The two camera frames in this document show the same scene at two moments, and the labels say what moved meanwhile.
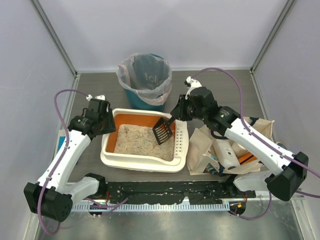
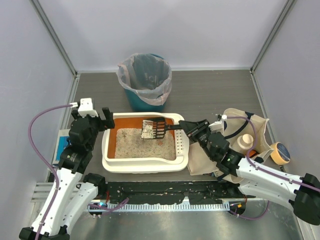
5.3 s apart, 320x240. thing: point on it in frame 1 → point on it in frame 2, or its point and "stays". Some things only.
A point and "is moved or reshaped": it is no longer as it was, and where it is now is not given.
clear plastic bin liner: x=149 y=76 stays
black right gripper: x=180 y=110 → x=196 y=128
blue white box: x=62 y=135 stays
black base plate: x=186 y=191 stays
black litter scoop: x=163 y=129 is moved or reshaped
